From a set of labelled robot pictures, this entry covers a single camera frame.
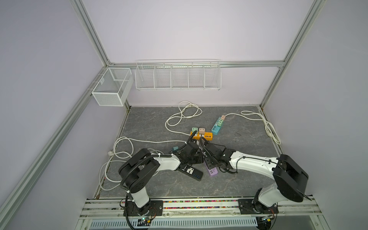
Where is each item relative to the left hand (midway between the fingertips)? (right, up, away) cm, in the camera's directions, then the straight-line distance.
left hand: (205, 159), depth 88 cm
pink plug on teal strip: (+15, +27, +17) cm, 35 cm away
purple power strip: (+4, -5, -6) cm, 9 cm away
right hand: (+3, 0, -1) cm, 3 cm away
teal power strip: (+10, +18, +14) cm, 25 cm away
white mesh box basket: (-64, +49, +14) cm, 82 cm away
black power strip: (-9, -6, -4) cm, 11 cm away
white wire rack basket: (-17, +56, +8) cm, 59 cm away
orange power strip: (+3, +13, +11) cm, 18 cm away
